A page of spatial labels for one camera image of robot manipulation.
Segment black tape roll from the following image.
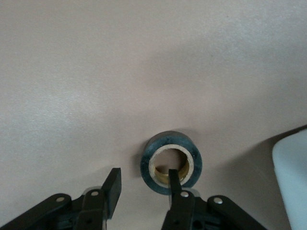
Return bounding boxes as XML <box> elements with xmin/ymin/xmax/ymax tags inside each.
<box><xmin>140</xmin><ymin>130</ymin><xmax>203</xmax><ymax>196</ymax></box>

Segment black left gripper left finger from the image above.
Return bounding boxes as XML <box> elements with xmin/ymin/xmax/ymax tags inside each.
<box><xmin>0</xmin><ymin>167</ymin><xmax>122</xmax><ymax>230</ymax></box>

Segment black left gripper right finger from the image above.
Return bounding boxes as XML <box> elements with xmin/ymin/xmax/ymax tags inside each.
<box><xmin>160</xmin><ymin>168</ymin><xmax>270</xmax><ymax>230</ymax></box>

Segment white square trash bin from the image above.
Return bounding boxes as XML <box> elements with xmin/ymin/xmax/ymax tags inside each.
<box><xmin>272</xmin><ymin>130</ymin><xmax>307</xmax><ymax>230</ymax></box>

